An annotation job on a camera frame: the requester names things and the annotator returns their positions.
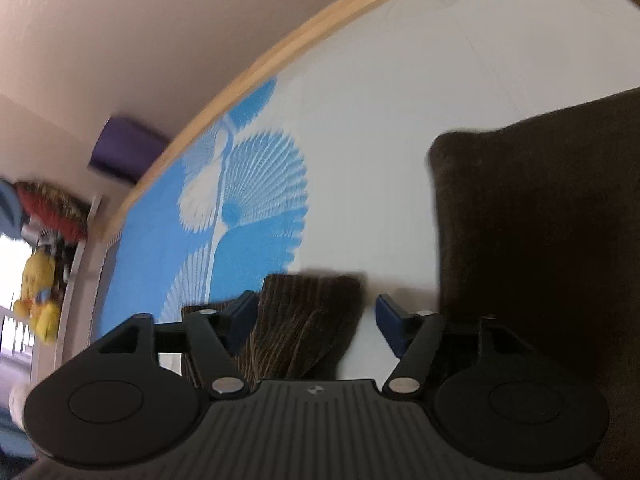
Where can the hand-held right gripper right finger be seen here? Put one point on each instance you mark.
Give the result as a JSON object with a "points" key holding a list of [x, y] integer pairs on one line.
{"points": [[392, 325]]}

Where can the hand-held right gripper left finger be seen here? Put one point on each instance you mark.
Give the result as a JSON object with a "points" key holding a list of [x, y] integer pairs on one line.
{"points": [[242, 315]]}

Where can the white window sill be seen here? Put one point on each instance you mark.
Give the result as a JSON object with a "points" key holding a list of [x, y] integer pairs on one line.
{"points": [[82, 285]]}

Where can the purple mat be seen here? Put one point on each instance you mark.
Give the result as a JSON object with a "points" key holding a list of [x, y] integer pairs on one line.
{"points": [[125, 152]]}

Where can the yellow duck plush toy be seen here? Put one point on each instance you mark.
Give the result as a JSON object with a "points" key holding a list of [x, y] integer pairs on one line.
{"points": [[40, 280]]}

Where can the red patterned cushion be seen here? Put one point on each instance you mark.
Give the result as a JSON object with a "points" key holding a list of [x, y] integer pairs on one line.
{"points": [[55, 210]]}

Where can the blue and white bed sheet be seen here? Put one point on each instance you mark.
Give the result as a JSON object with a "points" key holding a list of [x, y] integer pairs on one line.
{"points": [[400, 110]]}

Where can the window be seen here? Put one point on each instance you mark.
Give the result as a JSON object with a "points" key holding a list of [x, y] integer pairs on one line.
{"points": [[10, 260]]}

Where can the blue curtain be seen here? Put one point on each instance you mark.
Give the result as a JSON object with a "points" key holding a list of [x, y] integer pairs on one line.
{"points": [[7, 207]]}

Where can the wooden bed frame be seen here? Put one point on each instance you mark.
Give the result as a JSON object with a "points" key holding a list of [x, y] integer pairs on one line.
{"points": [[272, 66]]}

